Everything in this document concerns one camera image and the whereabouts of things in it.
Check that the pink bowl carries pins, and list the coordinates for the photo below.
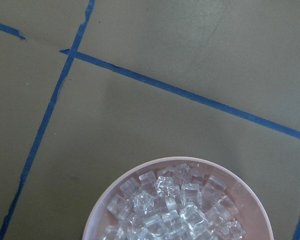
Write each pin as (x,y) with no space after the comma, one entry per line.
(251,215)

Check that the clear ice cubes pile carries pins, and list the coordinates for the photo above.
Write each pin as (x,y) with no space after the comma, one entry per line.
(174,203)

